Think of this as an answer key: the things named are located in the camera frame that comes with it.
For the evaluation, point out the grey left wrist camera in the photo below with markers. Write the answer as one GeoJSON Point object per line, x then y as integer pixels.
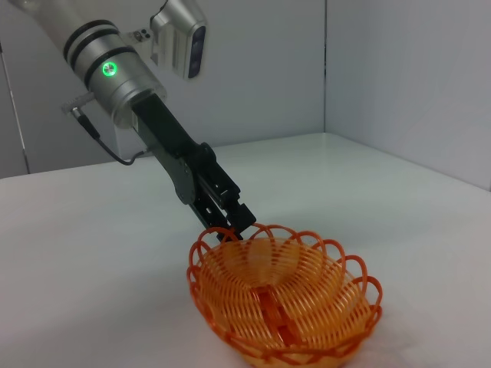
{"type": "Point", "coordinates": [180, 38]}

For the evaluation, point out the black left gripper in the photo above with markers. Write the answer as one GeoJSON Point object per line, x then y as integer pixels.
{"type": "Point", "coordinates": [169, 138]}

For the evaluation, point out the orange woven plastic basket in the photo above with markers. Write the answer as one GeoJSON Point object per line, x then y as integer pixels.
{"type": "Point", "coordinates": [291, 299]}

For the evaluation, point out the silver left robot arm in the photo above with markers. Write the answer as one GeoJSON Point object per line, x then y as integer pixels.
{"type": "Point", "coordinates": [103, 65]}

